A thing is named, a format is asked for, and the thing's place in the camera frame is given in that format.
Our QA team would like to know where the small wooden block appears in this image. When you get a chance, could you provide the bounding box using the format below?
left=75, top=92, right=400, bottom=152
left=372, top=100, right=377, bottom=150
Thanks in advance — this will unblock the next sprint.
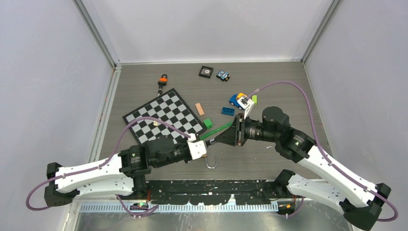
left=195, top=103, right=205, bottom=116

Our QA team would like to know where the aluminium frame rail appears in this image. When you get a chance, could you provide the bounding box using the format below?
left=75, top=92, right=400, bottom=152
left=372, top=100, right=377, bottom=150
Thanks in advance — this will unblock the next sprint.
left=87, top=63, right=122, bottom=163

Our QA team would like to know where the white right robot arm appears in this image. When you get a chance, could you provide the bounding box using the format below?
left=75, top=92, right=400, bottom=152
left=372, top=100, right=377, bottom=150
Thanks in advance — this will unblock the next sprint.
left=215, top=106, right=391, bottom=231

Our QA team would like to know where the orange black padlock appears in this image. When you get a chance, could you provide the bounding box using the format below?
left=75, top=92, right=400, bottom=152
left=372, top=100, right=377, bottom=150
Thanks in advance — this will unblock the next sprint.
left=158, top=74, right=167, bottom=89

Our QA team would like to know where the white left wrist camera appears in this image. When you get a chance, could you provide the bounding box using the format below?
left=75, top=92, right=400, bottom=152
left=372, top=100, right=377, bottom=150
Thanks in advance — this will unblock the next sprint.
left=187, top=133, right=207, bottom=160

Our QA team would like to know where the black square box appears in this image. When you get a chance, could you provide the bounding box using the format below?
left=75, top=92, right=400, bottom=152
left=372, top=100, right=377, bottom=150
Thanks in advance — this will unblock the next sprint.
left=199, top=65, right=214, bottom=78

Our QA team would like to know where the black white chessboard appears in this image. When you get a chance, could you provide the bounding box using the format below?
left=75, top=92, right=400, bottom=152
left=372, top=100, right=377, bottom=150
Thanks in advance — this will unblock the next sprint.
left=123, top=88, right=207, bottom=145

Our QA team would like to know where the green cable lock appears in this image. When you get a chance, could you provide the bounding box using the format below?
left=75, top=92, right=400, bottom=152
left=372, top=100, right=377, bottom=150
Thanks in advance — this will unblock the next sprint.
left=200, top=122, right=232, bottom=140

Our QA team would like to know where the blue owl toy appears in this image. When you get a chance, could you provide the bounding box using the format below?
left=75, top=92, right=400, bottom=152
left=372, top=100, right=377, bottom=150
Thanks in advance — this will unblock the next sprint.
left=216, top=70, right=230, bottom=82

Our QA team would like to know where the blue yellow toy car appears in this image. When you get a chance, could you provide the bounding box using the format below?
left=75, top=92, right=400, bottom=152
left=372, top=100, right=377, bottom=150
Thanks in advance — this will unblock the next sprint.
left=229, top=92, right=247, bottom=110

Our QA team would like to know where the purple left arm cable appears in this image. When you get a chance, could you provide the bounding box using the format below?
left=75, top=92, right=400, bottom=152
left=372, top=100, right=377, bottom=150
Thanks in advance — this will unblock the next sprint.
left=25, top=116, right=193, bottom=211

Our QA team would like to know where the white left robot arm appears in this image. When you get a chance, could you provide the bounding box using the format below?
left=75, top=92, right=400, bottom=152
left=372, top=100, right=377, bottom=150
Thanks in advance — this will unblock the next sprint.
left=44, top=135, right=214, bottom=207

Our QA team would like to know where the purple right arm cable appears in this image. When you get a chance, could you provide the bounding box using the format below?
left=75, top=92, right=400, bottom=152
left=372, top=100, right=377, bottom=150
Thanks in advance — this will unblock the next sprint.
left=248, top=80, right=399, bottom=222

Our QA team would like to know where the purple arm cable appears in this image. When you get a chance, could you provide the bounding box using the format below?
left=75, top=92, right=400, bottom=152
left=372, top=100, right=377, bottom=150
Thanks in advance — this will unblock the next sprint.
left=248, top=80, right=399, bottom=222
left=25, top=116, right=193, bottom=211

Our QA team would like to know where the green toy brick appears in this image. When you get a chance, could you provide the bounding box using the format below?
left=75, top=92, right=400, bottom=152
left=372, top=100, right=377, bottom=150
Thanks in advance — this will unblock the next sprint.
left=203, top=118, right=213, bottom=129

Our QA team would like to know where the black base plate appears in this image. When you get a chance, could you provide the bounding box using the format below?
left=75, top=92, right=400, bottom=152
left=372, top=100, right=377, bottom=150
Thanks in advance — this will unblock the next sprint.
left=116, top=179, right=306, bottom=206

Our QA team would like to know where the blue toy brick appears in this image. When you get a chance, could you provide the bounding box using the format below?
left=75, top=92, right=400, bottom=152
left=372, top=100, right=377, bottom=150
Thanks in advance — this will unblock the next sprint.
left=221, top=107, right=235, bottom=116

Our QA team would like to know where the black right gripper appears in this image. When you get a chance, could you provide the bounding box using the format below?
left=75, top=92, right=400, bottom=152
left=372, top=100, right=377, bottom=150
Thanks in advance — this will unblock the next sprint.
left=215, top=113, right=279, bottom=147

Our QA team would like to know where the brass padlock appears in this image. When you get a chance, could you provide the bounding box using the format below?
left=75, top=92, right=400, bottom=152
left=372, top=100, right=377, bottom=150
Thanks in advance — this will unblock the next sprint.
left=204, top=155, right=218, bottom=169

